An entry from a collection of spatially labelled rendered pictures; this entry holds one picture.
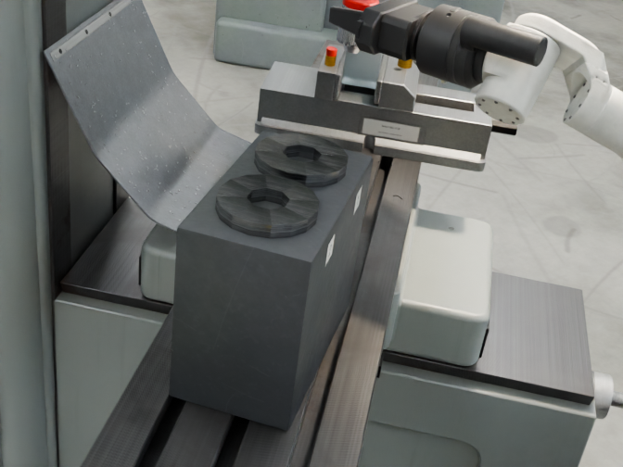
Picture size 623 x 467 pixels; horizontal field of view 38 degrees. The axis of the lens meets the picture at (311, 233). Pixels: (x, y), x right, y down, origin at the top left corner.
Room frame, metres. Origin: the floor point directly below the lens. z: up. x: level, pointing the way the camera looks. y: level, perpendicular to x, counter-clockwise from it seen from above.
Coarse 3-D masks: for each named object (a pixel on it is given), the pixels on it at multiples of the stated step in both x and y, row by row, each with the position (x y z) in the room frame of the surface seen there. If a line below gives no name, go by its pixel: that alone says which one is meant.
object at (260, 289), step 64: (256, 192) 0.71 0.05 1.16; (320, 192) 0.74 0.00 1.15; (192, 256) 0.64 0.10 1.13; (256, 256) 0.63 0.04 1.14; (320, 256) 0.65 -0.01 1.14; (192, 320) 0.64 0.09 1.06; (256, 320) 0.63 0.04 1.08; (320, 320) 0.69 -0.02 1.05; (192, 384) 0.64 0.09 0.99; (256, 384) 0.63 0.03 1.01
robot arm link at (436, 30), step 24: (408, 0) 1.18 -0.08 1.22; (360, 24) 1.10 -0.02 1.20; (384, 24) 1.10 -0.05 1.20; (408, 24) 1.09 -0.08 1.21; (432, 24) 1.08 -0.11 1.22; (456, 24) 1.07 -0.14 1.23; (360, 48) 1.11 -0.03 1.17; (384, 48) 1.10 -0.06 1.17; (408, 48) 1.09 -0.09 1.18; (432, 48) 1.07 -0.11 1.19; (432, 72) 1.07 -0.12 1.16
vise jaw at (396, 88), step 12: (384, 60) 1.34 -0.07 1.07; (396, 60) 1.34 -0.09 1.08; (384, 72) 1.29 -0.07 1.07; (396, 72) 1.29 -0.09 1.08; (408, 72) 1.30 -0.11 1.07; (384, 84) 1.25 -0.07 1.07; (396, 84) 1.24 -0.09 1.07; (408, 84) 1.26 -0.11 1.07; (384, 96) 1.25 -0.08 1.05; (396, 96) 1.24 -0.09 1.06; (408, 96) 1.24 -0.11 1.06; (396, 108) 1.24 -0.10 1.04; (408, 108) 1.24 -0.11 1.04
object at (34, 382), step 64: (0, 0) 1.04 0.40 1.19; (64, 0) 1.12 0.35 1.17; (0, 64) 1.04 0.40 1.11; (0, 128) 1.03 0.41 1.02; (64, 128) 1.11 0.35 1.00; (0, 192) 1.03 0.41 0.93; (64, 192) 1.11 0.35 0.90; (0, 256) 1.03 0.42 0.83; (64, 256) 1.10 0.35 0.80; (0, 320) 1.02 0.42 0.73; (0, 384) 1.02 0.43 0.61; (0, 448) 1.02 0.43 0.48
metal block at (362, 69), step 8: (352, 56) 1.28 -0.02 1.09; (360, 56) 1.28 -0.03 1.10; (368, 56) 1.28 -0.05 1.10; (376, 56) 1.28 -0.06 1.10; (344, 64) 1.28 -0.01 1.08; (352, 64) 1.28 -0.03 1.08; (360, 64) 1.28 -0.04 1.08; (368, 64) 1.28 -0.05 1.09; (376, 64) 1.28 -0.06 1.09; (344, 72) 1.28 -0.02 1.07; (352, 72) 1.28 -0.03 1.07; (360, 72) 1.28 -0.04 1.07; (368, 72) 1.28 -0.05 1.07; (376, 72) 1.28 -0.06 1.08; (344, 80) 1.28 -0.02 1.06; (352, 80) 1.28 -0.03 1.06; (360, 80) 1.28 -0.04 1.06; (368, 80) 1.28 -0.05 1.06; (376, 80) 1.28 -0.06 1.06
